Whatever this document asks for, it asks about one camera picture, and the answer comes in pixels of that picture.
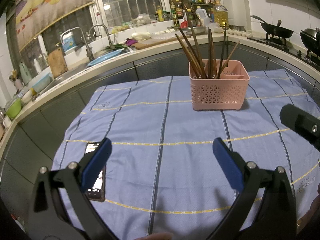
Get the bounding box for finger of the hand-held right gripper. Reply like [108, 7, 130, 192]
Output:
[279, 104, 320, 153]

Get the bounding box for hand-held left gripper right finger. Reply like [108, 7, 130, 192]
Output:
[207, 137, 298, 240]

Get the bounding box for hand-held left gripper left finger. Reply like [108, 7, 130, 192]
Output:
[27, 137, 118, 240]

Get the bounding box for pink perforated utensil basket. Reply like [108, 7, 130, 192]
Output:
[189, 59, 250, 111]

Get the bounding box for light brown wooden chopstick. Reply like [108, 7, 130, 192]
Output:
[219, 40, 240, 77]

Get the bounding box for black chopstick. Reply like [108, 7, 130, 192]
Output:
[218, 22, 227, 78]

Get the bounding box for black smartphone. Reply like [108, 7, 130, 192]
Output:
[84, 142, 106, 203]

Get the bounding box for blue striped tablecloth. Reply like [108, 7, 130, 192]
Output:
[51, 69, 320, 237]

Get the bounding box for black wok with lid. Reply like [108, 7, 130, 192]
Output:
[299, 27, 320, 52]

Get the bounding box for white egg tray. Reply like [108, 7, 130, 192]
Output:
[224, 27, 253, 37]

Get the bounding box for pale blue plastic basin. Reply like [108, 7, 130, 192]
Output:
[31, 73, 54, 93]

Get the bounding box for green bowl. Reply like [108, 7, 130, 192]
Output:
[5, 98, 22, 119]

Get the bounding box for blue plate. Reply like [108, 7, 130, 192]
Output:
[87, 49, 123, 67]

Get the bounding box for upright wooden cutting board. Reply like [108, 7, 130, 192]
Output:
[47, 49, 68, 78]

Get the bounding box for tall steel faucet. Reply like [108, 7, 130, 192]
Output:
[60, 27, 95, 62]

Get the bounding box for pale green kettle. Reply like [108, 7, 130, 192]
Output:
[19, 62, 33, 85]

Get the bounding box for green vegetables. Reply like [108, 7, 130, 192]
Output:
[104, 44, 125, 52]

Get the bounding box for yellow cooking oil bottle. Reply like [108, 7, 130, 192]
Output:
[211, 0, 230, 29]

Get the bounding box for stainless steel bowl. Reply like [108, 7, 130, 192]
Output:
[185, 26, 209, 35]

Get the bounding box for white detergent bottle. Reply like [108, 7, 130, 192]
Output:
[61, 31, 75, 53]

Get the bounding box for kitchen counter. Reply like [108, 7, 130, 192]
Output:
[0, 31, 320, 155]

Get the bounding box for flat wooden chopping board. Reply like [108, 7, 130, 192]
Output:
[131, 39, 175, 50]

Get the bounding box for white plastic jug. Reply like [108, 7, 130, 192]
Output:
[195, 6, 210, 27]

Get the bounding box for tray of white buns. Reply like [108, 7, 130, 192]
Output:
[150, 29, 177, 39]

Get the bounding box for white plastic bag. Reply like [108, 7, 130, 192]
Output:
[131, 14, 150, 25]

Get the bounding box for row of condiment bottles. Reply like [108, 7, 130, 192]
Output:
[155, 0, 185, 28]

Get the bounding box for barred window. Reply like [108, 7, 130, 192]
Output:
[96, 0, 165, 28]

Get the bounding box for painted window blind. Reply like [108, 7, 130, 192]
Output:
[15, 0, 97, 52]

